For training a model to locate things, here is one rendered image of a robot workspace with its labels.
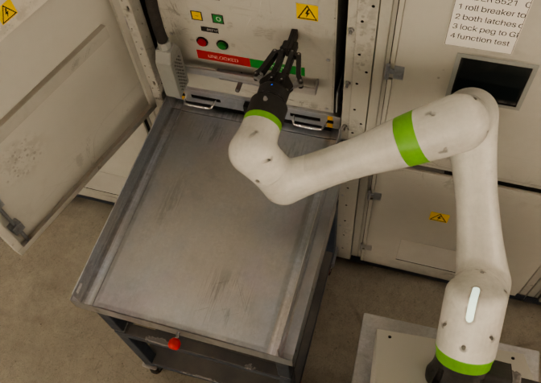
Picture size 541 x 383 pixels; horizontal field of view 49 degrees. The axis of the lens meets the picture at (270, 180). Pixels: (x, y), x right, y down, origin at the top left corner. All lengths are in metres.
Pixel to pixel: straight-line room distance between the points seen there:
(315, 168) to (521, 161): 0.65
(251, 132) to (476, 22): 0.54
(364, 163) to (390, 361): 0.49
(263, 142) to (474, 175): 0.48
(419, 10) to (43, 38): 0.88
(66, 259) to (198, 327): 1.29
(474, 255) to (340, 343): 1.08
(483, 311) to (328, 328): 1.21
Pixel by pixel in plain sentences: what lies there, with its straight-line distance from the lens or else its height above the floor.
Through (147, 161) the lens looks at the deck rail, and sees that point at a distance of 1.86.
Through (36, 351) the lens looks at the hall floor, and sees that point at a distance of 2.67.
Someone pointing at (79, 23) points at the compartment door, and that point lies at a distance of 1.65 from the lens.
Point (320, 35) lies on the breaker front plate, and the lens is 1.57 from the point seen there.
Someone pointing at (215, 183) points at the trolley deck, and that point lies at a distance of 1.77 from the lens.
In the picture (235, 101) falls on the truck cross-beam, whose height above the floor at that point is 0.91.
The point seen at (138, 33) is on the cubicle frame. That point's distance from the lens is 1.75.
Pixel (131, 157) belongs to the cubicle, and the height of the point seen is 0.51.
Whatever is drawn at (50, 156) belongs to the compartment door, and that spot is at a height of 1.01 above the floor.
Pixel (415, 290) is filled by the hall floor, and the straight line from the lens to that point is 2.54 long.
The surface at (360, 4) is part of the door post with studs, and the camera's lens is 1.42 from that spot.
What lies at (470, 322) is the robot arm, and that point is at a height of 1.11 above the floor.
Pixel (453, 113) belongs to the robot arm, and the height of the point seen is 1.39.
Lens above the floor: 2.34
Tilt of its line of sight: 58 degrees down
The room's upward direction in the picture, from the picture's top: 7 degrees counter-clockwise
